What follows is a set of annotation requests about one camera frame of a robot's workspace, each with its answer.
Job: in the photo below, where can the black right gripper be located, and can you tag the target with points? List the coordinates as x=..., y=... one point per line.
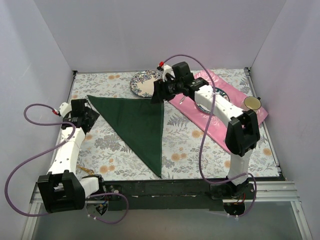
x=160, y=90

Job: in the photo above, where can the aluminium frame rail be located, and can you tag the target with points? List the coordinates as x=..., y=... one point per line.
x=274, y=213

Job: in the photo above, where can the blue floral ceramic plate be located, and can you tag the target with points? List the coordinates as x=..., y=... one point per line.
x=142, y=83

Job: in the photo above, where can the cream enamel mug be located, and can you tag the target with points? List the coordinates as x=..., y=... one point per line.
x=251, y=103

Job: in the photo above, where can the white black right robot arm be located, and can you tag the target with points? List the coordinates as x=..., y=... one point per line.
x=239, y=165

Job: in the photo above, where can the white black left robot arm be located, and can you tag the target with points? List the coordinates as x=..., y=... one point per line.
x=59, y=188

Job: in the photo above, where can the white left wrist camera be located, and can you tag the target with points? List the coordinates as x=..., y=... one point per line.
x=63, y=110

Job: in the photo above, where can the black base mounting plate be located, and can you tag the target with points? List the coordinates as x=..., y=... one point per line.
x=185, y=194

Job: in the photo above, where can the dark green cloth napkin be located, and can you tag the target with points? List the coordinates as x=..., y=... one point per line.
x=139, y=123

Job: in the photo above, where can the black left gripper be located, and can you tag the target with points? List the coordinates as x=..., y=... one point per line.
x=88, y=115

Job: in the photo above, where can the green rimmed white plate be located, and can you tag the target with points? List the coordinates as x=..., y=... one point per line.
x=209, y=100

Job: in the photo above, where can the pink rose placemat cloth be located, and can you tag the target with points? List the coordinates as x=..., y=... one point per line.
x=236, y=131

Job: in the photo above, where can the silver fork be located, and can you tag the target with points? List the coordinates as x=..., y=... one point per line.
x=181, y=100

